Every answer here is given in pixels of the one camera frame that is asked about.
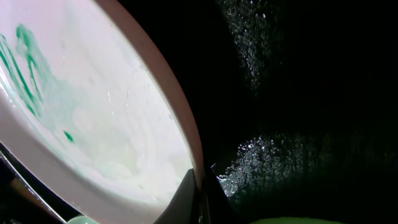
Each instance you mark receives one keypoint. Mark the mint plate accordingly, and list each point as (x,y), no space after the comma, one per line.
(81,219)
(294,220)

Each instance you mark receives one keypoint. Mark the pink plate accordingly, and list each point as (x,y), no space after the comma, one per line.
(92,109)

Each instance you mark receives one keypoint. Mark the mint plate front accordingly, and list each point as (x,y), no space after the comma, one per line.
(81,219)

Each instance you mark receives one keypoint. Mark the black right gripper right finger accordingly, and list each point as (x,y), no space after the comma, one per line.
(216,207)

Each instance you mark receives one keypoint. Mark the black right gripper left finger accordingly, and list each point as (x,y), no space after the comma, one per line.
(184,206)

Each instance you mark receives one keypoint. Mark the black round tray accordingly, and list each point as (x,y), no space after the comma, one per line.
(295,102)

